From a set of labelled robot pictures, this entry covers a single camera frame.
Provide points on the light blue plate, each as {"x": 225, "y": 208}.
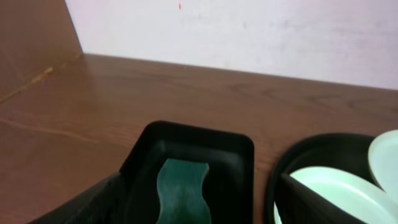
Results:
{"x": 370, "y": 203}

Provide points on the green and yellow sponge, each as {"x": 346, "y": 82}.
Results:
{"x": 179, "y": 187}

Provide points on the pale green plate top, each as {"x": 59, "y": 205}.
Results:
{"x": 382, "y": 158}

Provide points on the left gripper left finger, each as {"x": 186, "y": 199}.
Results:
{"x": 102, "y": 203}

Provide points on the round black serving tray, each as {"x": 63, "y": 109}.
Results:
{"x": 344, "y": 151}

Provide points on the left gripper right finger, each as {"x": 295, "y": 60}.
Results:
{"x": 296, "y": 203}

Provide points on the black rectangular tray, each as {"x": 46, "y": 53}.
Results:
{"x": 227, "y": 189}

